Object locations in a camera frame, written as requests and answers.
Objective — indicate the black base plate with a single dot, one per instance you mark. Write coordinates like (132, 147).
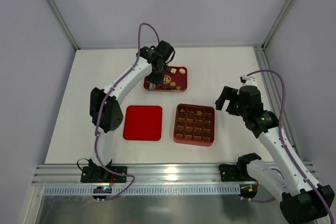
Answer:
(228, 173)
(100, 175)

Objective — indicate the metal tweezers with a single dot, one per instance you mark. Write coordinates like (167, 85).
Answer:
(152, 86)

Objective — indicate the red box lid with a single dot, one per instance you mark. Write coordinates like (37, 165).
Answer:
(143, 123)

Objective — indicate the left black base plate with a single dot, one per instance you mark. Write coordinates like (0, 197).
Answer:
(100, 175)

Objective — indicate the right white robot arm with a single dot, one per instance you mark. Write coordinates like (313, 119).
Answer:
(300, 195)

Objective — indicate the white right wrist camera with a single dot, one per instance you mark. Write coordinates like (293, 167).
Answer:
(248, 81)

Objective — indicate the aluminium frame post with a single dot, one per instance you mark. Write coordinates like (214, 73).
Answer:
(285, 9)
(61, 21)

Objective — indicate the red chocolate tray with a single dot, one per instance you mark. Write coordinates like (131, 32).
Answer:
(171, 82)

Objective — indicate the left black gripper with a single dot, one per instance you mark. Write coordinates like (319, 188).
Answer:
(156, 78)

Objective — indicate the red compartment chocolate box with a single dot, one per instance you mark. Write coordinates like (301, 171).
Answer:
(193, 129)

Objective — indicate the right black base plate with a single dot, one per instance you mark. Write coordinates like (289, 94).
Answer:
(228, 173)

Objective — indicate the right aluminium frame post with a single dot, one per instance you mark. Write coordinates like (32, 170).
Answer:
(285, 9)

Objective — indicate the aluminium mounting rail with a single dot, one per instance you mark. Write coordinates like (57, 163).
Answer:
(144, 173)

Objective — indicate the slotted cable duct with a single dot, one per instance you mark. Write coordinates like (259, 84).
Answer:
(144, 190)

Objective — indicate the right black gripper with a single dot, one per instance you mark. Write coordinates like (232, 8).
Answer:
(231, 102)

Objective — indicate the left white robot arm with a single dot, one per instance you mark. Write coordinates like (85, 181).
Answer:
(151, 63)

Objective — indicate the left aluminium frame post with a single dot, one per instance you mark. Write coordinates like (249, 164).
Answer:
(61, 21)

